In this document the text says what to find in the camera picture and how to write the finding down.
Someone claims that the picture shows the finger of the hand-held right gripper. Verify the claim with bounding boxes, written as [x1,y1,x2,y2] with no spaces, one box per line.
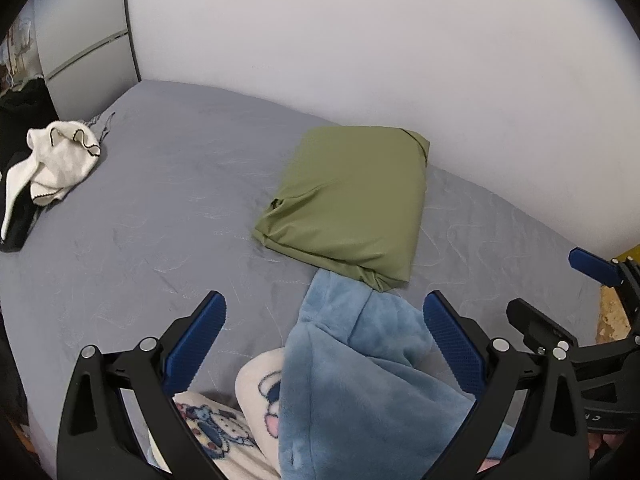
[568,247,632,287]
[506,298,581,357]

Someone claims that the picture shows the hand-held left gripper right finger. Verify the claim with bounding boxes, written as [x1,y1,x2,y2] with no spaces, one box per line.
[422,290,586,480]

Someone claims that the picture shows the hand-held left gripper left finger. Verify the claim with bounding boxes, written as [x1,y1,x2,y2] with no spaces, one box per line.
[56,290,227,480]

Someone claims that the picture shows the green zip jacket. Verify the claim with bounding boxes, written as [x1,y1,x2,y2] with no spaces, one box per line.
[251,125,431,294]

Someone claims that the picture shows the person's right hand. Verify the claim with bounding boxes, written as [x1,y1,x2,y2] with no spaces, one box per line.
[587,432,632,462]

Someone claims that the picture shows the yellow speckled board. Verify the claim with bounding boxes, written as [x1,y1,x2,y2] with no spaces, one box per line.
[596,245,640,346]

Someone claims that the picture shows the printed fleece pajama pants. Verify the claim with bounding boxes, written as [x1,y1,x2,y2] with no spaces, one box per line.
[147,347,287,480]

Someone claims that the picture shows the blue fleece robe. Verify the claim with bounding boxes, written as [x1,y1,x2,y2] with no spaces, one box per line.
[277,269,517,480]

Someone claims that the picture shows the grey quilted bed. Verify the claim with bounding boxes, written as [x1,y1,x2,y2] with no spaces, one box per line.
[0,79,610,466]

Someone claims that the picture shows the black coat white lining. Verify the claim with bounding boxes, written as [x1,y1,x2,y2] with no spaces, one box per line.
[0,152,47,254]

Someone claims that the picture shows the white fleece garment black trim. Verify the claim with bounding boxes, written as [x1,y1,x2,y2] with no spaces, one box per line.
[26,120,103,207]

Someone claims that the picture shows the grey striped garment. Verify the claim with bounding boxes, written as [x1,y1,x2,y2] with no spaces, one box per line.
[87,111,117,144]

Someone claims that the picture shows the black hanging hoodie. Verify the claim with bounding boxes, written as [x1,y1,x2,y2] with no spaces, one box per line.
[0,77,57,133]

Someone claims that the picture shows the grey wardrobe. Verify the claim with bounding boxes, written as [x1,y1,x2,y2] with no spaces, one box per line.
[34,0,143,122]

